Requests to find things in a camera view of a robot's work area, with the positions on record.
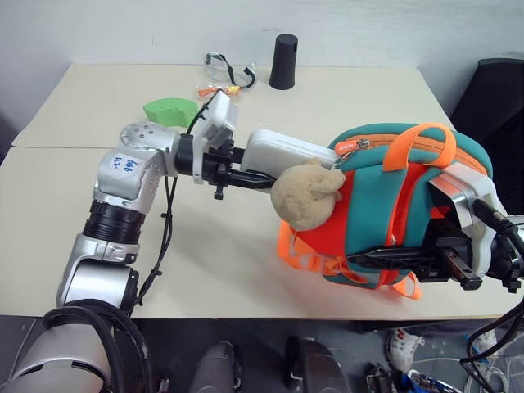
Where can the black rounded shape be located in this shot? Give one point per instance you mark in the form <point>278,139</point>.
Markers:
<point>313,364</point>

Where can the green foam block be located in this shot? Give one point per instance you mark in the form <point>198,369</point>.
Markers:
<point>170,109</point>

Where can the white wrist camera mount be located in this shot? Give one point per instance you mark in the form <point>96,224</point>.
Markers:
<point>219,116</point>
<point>471,192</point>

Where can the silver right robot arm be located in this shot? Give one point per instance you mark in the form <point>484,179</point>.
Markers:
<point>509,254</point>

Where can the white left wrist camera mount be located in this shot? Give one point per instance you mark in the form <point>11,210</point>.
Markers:
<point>219,116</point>

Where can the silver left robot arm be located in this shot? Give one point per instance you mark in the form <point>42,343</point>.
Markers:
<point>118,172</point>

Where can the metal bracket on floor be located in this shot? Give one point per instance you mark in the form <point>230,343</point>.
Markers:
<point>378,378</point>

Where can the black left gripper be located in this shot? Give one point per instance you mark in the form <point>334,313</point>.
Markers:
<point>223,161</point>

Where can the orange and teal backpack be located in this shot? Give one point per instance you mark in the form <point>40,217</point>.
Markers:
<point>380,196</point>

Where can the white and blue sneaker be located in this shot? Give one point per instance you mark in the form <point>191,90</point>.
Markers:
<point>485,340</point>

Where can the black tapered cylinder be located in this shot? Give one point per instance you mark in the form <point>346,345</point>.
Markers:
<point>283,61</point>

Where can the white and red sneaker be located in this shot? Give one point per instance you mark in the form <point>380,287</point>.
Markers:
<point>403,348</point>

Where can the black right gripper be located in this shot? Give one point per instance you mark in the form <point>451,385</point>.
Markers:
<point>446,262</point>

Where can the blue object on floor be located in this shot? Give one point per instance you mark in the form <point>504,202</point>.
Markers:
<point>427,382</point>

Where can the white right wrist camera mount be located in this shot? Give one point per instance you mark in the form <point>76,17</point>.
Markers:
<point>471,192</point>

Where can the black chair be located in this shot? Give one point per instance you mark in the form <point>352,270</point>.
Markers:
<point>491,98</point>

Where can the beige plush toy pendant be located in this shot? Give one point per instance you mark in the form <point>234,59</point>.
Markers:
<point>305,196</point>

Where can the clear safety glasses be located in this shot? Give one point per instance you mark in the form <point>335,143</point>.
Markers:
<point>223,67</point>

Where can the dark grey rounded shape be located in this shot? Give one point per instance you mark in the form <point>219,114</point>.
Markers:
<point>217,368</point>

